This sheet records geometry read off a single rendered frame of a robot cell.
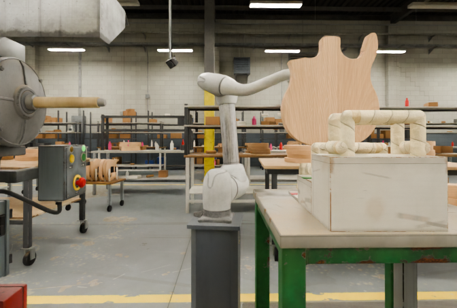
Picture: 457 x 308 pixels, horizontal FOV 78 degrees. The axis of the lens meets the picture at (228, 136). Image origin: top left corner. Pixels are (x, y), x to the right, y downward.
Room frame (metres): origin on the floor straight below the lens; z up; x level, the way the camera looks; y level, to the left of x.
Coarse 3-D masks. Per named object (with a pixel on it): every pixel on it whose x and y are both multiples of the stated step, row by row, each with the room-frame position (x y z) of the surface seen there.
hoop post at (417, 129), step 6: (420, 120) 0.66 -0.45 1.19; (414, 126) 0.67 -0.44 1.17; (420, 126) 0.66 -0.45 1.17; (414, 132) 0.67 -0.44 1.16; (420, 132) 0.66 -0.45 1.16; (414, 138) 0.67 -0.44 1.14; (420, 138) 0.66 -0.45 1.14; (414, 144) 0.67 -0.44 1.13; (420, 144) 0.66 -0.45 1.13; (414, 150) 0.67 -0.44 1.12; (420, 150) 0.66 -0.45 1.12
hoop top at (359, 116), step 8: (344, 112) 0.67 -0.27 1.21; (352, 112) 0.66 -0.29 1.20; (360, 112) 0.66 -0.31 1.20; (368, 112) 0.66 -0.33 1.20; (376, 112) 0.66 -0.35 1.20; (384, 112) 0.66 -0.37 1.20; (392, 112) 0.66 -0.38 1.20; (400, 112) 0.66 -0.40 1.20; (408, 112) 0.66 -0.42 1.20; (416, 112) 0.66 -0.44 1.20; (360, 120) 0.66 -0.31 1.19; (368, 120) 0.66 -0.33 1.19; (376, 120) 0.66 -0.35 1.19; (384, 120) 0.66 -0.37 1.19; (392, 120) 0.66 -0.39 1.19; (400, 120) 0.66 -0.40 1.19; (408, 120) 0.66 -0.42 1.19; (416, 120) 0.66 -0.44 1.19
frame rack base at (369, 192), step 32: (320, 160) 0.71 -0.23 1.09; (352, 160) 0.65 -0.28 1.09; (384, 160) 0.65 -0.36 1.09; (416, 160) 0.65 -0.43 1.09; (320, 192) 0.72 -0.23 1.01; (352, 192) 0.65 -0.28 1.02; (384, 192) 0.65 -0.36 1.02; (416, 192) 0.65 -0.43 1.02; (352, 224) 0.65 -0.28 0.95; (384, 224) 0.65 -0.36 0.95; (416, 224) 0.65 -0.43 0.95
